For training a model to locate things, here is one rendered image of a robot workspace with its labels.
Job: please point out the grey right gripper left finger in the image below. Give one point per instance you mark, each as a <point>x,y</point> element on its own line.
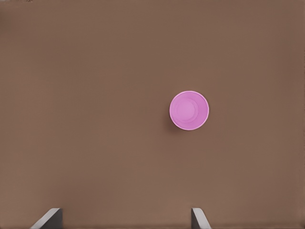
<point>51,220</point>

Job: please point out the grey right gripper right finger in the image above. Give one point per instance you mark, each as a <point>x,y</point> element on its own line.
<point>199,219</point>

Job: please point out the pink bowl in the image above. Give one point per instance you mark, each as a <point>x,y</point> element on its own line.
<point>189,110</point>

